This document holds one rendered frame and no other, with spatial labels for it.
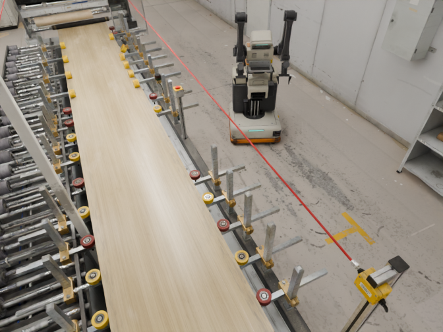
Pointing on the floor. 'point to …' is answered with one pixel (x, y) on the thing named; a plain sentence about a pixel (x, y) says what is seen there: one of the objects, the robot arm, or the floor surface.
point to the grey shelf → (435, 117)
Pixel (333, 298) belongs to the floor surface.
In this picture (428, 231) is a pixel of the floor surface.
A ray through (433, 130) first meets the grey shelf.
